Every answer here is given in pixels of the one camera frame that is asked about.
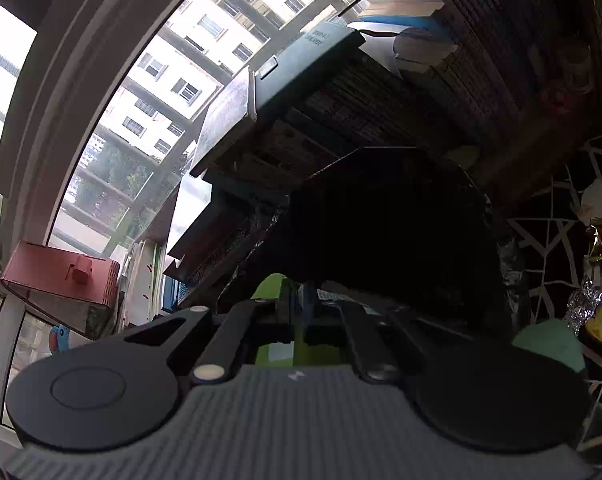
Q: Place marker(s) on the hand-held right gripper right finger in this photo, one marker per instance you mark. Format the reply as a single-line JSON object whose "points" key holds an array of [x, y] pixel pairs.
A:
{"points": [[371, 345]]}

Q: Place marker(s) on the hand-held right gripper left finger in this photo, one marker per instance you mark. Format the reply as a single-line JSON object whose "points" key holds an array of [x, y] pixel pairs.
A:
{"points": [[231, 340]]}

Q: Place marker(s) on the green plastic bag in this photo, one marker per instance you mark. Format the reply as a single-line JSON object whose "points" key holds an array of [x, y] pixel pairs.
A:
{"points": [[271, 285]]}

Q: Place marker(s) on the black trash bag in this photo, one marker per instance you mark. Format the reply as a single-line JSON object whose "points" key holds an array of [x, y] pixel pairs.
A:
{"points": [[406, 235]]}

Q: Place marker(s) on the teal rounded object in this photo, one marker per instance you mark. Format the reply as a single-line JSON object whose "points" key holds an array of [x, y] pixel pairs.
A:
{"points": [[551, 345]]}

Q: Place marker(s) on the red plastic box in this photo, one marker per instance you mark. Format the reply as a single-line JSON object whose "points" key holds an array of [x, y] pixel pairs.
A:
{"points": [[56, 275]]}

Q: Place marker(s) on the black and white patterned cloth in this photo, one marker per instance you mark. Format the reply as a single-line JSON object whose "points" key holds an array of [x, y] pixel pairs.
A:
{"points": [[546, 250]]}

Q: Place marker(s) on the crumpled silver foil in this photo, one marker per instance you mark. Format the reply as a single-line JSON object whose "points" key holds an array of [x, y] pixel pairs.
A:
{"points": [[583, 305]]}

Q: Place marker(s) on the crumpled white tissue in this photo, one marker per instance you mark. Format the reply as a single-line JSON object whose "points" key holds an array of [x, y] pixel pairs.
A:
{"points": [[598, 200]]}

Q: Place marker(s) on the pile of large flat books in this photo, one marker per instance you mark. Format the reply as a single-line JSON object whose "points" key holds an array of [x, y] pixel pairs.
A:
{"points": [[291, 75]]}

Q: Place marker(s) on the row of colourful paperback books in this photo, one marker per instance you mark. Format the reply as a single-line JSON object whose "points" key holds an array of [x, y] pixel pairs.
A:
{"points": [[481, 60]]}

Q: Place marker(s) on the pink hair scrunchie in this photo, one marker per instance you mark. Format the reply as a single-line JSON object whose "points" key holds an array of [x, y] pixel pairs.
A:
{"points": [[558, 102]]}

